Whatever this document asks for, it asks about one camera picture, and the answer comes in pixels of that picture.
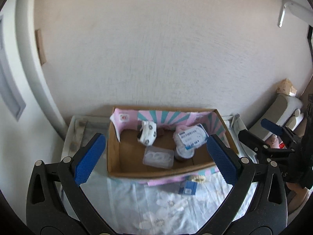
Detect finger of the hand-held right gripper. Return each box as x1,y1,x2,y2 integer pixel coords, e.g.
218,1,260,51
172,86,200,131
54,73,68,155
238,129,292,164
260,118,303,150

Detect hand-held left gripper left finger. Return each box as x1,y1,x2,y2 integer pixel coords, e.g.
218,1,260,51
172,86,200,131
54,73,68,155
26,133,115,235

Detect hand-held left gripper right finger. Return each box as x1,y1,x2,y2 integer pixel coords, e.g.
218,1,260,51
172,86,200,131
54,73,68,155
198,134,287,235

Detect white and blue floss packet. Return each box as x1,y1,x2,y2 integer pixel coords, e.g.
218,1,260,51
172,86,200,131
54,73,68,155
178,124,209,150

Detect cardboard box with pink lining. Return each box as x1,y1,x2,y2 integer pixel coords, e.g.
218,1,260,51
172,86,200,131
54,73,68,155
106,106,239,186

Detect small blue box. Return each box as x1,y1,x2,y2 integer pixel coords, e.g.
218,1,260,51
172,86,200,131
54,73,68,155
178,180,198,195

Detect clear plastic floss box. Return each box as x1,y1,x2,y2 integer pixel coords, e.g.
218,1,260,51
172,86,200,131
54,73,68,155
142,146,174,169

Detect white sock with black print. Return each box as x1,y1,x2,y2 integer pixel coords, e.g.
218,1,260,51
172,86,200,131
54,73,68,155
137,120,157,145

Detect person's right hand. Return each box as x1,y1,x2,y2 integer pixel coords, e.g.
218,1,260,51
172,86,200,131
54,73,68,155
287,182,310,212

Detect floral light blue sheet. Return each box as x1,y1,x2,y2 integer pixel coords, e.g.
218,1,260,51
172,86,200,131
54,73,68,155
61,115,257,235

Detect white wardrobe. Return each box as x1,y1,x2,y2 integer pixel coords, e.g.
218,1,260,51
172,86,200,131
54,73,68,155
0,0,71,177

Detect recessed grey door handle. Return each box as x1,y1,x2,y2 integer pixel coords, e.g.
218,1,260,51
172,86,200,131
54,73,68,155
0,15,26,121

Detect white shelf bracket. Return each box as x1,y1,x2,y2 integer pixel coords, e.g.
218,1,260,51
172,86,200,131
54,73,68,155
278,0,313,27

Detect small wooden wall block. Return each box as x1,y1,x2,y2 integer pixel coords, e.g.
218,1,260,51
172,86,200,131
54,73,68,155
35,29,47,65

